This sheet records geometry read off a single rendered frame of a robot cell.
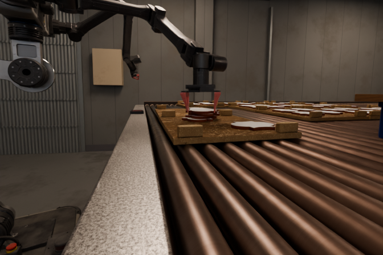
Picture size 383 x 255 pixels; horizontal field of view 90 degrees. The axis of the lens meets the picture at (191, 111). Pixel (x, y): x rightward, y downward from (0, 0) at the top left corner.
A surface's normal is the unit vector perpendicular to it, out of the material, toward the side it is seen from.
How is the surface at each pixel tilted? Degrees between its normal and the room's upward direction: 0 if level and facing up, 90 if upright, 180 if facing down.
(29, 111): 90
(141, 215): 0
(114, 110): 90
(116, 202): 0
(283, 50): 90
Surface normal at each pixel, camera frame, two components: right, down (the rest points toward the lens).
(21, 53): 0.47, 0.09
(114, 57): 0.14, 0.10
